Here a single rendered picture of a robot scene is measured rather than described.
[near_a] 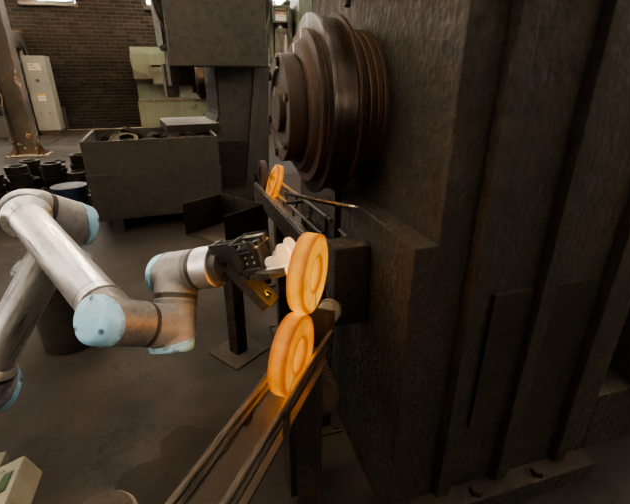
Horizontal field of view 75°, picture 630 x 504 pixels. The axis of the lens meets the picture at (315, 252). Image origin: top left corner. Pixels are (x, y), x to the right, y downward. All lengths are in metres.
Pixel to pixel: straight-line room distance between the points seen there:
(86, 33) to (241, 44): 7.80
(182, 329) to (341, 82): 0.65
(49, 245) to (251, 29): 3.08
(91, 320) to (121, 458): 0.94
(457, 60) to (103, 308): 0.76
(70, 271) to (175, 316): 0.22
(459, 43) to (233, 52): 3.08
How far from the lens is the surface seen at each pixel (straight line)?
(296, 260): 0.72
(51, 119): 10.76
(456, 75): 0.85
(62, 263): 0.97
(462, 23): 0.85
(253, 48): 3.85
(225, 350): 2.03
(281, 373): 0.73
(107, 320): 0.79
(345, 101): 1.01
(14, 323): 1.47
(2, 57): 8.08
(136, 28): 11.25
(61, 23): 11.47
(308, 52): 1.11
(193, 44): 3.74
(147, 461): 1.65
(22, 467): 0.89
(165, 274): 0.91
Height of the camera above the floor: 1.20
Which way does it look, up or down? 24 degrees down
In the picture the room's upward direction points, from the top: straight up
